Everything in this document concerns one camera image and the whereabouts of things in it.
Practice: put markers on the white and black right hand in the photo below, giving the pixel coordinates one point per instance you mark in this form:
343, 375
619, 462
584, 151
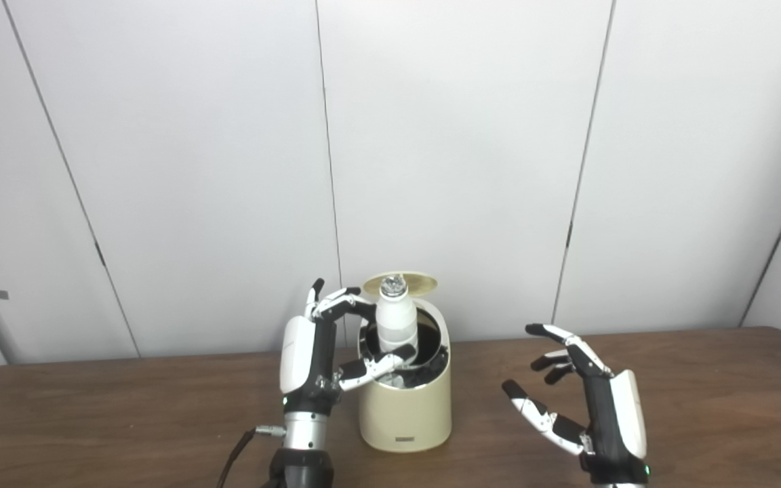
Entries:
614, 427

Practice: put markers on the white and black left hand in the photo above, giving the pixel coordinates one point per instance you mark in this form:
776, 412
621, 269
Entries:
312, 366

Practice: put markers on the small white plastic bottle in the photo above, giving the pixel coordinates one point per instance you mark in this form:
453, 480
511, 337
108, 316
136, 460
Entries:
396, 322

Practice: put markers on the cream-colored round bin lid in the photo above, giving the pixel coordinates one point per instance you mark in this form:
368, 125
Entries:
422, 281

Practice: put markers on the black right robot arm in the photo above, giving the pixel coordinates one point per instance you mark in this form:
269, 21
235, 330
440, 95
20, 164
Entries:
617, 485

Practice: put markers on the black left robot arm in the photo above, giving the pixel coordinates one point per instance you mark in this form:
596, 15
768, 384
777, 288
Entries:
304, 447

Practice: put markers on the cream-colored bin body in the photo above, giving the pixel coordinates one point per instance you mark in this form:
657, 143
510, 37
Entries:
404, 413

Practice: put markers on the black bin liner bag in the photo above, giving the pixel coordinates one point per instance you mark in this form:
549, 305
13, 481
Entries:
431, 339

